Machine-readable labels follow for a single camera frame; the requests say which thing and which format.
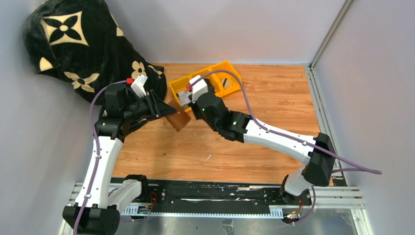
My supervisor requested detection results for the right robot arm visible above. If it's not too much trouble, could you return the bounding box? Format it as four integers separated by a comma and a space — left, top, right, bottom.
190, 93, 335, 202

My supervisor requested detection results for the brown leather card holder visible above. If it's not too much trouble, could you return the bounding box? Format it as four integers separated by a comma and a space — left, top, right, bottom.
165, 99, 191, 132

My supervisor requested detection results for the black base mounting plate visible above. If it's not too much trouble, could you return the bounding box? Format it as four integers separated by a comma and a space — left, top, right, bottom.
134, 179, 312, 215

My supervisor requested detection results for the yellow bin with silver cards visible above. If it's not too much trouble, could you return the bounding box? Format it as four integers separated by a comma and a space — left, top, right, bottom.
168, 76, 192, 112

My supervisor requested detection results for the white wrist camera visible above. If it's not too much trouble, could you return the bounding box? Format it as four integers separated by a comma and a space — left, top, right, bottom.
189, 75, 208, 103
131, 74, 148, 98

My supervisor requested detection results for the corner aluminium post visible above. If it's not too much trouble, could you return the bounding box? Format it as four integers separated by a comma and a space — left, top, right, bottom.
304, 0, 355, 137

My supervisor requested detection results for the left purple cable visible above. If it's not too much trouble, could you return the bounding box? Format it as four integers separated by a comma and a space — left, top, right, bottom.
72, 77, 134, 235

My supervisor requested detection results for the purple cable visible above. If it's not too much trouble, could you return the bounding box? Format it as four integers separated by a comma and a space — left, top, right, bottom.
186, 69, 383, 224
72, 77, 134, 235

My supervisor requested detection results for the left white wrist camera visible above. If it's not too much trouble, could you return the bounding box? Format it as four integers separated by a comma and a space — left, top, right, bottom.
131, 74, 148, 98

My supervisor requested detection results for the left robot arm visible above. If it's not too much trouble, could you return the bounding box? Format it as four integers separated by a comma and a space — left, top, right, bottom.
63, 81, 176, 235

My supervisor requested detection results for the silver cards stack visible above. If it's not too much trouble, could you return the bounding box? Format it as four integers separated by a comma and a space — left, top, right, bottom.
177, 91, 192, 109

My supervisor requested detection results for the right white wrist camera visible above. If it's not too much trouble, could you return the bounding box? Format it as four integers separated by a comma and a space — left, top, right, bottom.
189, 75, 208, 103

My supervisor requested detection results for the yellow bin with gold cards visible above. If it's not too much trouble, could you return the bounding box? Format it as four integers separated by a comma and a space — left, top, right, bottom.
208, 61, 242, 97

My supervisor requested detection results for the yellow bin with black cards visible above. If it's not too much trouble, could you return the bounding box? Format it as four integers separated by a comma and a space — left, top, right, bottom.
189, 68, 224, 97

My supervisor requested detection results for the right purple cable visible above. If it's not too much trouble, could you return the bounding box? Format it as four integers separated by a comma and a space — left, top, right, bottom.
186, 69, 383, 224

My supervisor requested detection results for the black floral plush blanket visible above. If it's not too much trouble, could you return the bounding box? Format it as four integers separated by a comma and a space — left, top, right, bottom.
23, 0, 167, 105

